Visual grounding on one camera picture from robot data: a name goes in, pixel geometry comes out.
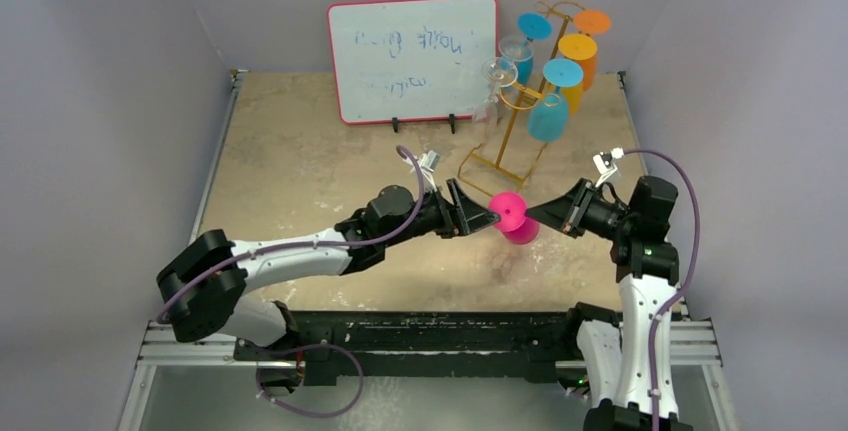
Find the gold wire wine glass rack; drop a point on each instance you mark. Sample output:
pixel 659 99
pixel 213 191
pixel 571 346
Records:
pixel 517 103

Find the pink wine glass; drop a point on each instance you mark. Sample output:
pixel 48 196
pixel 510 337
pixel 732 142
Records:
pixel 516 227

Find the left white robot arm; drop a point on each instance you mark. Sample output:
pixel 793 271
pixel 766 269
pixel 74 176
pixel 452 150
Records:
pixel 207 288

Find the orange wine glass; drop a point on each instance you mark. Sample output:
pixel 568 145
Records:
pixel 590 23

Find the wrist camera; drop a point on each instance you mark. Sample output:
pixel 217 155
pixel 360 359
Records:
pixel 429 161
pixel 606 163

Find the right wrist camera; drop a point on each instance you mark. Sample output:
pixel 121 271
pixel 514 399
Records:
pixel 606 163

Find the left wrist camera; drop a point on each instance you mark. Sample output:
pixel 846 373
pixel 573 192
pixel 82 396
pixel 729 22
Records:
pixel 429 161

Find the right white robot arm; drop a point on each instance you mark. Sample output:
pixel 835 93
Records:
pixel 629 365

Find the rear clear wine glass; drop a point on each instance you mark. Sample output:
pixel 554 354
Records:
pixel 515 50

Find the clear wine glass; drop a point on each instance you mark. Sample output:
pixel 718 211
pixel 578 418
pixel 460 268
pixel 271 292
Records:
pixel 499 73
pixel 515 50

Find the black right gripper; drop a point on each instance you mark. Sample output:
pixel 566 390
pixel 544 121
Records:
pixel 578 207

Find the red framed whiteboard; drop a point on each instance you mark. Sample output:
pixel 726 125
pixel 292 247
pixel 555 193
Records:
pixel 400 61

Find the front clear wine glass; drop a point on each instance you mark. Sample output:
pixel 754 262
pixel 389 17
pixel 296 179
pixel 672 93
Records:
pixel 499 73

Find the rear blue wine glass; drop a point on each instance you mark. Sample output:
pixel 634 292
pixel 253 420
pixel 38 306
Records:
pixel 533 26

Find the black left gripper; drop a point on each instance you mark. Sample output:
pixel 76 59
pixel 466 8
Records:
pixel 463 216

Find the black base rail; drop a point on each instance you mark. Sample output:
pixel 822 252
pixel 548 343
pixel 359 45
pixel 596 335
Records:
pixel 537 347

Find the yellow wine glass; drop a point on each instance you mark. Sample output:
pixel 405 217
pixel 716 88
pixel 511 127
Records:
pixel 567 47

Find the light blue wine glass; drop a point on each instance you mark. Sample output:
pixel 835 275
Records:
pixel 560 100

